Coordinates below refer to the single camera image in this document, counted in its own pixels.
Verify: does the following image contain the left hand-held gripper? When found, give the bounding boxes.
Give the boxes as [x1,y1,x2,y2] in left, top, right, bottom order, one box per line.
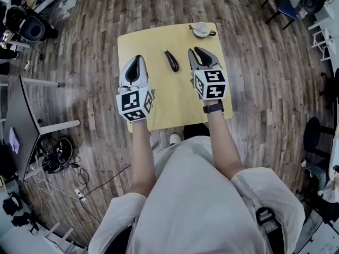
[115,55,156,122]

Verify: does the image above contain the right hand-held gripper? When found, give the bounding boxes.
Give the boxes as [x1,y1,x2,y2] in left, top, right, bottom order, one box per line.
[188,46,229,101]

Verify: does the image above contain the dark purple eggplant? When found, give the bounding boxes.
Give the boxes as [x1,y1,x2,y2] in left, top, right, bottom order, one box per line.
[162,48,181,72]

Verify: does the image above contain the person's left forearm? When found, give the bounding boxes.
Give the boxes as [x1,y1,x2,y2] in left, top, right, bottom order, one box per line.
[129,120,157,197]

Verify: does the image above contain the person's right forearm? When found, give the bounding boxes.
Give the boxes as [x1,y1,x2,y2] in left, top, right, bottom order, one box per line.
[203,107,246,180]

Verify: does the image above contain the small metal spoon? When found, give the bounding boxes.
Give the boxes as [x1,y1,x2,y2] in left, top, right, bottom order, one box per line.
[189,24,209,35]

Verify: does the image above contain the white coffee cup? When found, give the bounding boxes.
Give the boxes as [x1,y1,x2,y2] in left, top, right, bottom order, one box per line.
[191,22,217,38]

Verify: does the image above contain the black wristwatch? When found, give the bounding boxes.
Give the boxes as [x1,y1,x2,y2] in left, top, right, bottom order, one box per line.
[203,100,226,114]

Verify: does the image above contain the black round backpack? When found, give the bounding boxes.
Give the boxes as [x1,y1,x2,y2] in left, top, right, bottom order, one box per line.
[20,16,46,41]
[302,0,326,15]

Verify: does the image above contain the dark grey desk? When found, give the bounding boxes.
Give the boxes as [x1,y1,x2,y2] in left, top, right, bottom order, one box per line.
[3,75,82,182]

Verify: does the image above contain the white power strip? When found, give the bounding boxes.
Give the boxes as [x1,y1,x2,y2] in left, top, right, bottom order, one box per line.
[74,188,87,203]

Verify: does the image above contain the black round stool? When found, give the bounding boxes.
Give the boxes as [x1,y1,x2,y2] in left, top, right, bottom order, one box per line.
[302,116,336,159]

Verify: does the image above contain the purple paper sheet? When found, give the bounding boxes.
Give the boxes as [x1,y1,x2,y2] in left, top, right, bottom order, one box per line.
[8,126,21,155]

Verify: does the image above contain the person's white shirt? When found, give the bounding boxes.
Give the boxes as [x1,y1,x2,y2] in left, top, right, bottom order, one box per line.
[88,135,306,254]

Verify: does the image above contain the black tangled cable bundle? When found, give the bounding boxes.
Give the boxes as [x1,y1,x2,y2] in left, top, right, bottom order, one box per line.
[41,137,75,174]

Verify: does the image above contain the black harness strap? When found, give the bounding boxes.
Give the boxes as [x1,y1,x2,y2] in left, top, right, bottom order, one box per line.
[255,206,286,254]

